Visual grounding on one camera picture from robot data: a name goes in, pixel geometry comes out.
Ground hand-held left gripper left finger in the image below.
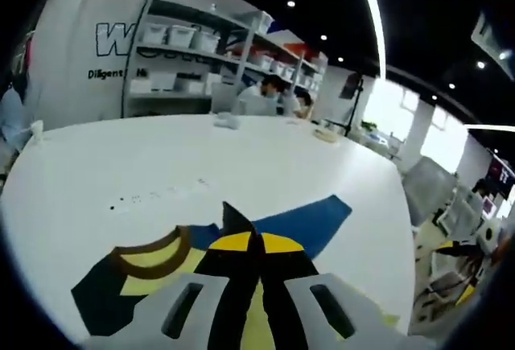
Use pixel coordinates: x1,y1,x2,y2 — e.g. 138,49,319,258
86,233,263,350

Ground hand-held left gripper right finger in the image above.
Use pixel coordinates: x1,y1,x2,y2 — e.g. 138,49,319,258
259,233,438,350

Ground yellow blue grey garment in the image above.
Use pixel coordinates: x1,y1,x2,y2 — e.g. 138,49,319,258
71,192,400,339

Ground grey mesh office chair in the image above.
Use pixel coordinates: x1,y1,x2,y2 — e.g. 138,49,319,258
402,155,458,227

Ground beige items on table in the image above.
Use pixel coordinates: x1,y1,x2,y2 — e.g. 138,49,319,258
313,126,337,144

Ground black tripod stand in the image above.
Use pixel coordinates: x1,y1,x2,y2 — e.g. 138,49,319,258
340,72,365,138

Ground grey metal shelf unit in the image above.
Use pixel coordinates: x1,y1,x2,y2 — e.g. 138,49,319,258
120,0,329,120

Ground row of white storage boxes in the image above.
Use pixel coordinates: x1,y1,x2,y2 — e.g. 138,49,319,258
142,23,220,51

